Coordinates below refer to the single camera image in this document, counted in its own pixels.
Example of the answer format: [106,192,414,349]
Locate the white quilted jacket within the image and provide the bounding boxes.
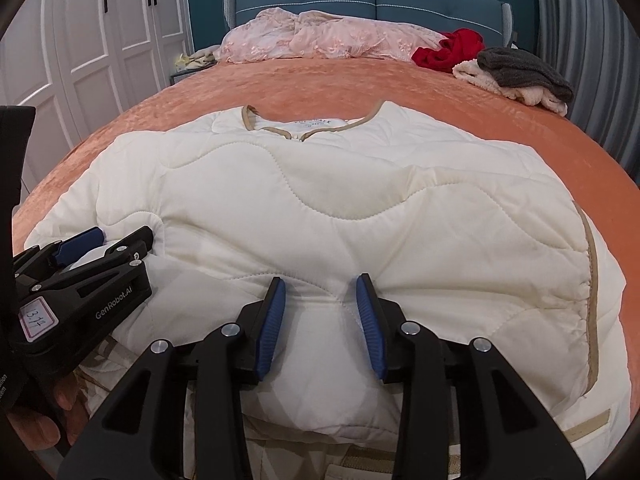
[22,100,628,480]

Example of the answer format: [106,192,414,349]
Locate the pale yellow cloth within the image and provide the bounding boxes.
[172,45,218,68]

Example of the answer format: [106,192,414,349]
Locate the pink floral quilt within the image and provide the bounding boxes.
[212,8,451,64]

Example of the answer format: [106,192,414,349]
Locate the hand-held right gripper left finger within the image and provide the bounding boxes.
[57,276,287,480]

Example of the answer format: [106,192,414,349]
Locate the orange velvet bedspread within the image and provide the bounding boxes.
[9,57,640,311]

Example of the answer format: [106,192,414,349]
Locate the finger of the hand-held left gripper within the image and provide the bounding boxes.
[15,225,154,352]
[12,226,107,282]

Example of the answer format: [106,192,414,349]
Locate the person's left hand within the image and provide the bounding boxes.
[4,367,93,448]

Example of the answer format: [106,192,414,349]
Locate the grey nightstand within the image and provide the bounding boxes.
[170,62,213,86]

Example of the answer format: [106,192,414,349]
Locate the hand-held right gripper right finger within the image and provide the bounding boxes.
[354,272,586,480]

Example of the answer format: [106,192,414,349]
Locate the grey pleated curtain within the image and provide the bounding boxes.
[532,0,640,176]

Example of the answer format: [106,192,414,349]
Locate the red cloth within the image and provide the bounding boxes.
[412,29,486,74]

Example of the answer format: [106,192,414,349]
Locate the white panelled wardrobe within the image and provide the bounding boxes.
[0,0,193,181]

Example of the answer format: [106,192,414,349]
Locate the cream fleece cloth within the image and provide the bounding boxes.
[452,60,568,116]

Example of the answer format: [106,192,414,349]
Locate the grey knitted cloth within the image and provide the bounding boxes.
[476,47,574,102]

